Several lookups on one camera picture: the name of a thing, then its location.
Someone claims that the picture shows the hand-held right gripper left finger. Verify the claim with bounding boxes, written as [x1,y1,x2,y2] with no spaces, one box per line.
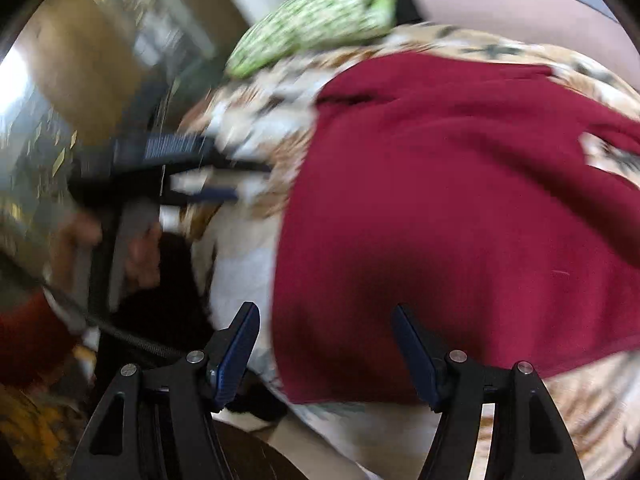
[72,301,262,480]

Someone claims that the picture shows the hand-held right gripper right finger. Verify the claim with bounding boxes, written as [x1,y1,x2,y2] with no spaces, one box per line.
[391,304,587,480]

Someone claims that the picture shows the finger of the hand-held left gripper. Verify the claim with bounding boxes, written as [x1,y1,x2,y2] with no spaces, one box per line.
[197,150,275,173]
[167,186,242,207]

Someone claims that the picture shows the maroon garment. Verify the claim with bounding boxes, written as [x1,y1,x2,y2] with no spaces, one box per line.
[272,52,640,406]

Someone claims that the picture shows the person's left hand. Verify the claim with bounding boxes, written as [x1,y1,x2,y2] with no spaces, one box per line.
[50,212,163,295]

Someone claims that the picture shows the wooden wardrobe with glass doors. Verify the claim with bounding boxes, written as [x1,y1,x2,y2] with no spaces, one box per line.
[0,0,251,271]

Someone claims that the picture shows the dark cloth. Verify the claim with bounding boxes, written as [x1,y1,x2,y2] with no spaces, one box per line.
[112,232,218,361]

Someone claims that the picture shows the green and white patterned pillow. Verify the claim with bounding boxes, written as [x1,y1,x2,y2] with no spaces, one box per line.
[225,0,393,80]

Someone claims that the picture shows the beige leaf-print blanket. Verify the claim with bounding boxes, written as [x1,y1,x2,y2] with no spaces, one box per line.
[177,22,640,480]

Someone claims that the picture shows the yellow patterned cloth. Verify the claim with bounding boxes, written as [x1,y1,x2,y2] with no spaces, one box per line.
[0,385,88,480]

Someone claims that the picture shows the pink cushion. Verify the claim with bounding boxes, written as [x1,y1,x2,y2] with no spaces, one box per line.
[412,0,623,63]

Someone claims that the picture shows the black braided cable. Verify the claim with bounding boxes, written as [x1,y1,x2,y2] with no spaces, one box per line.
[42,282,188,361]

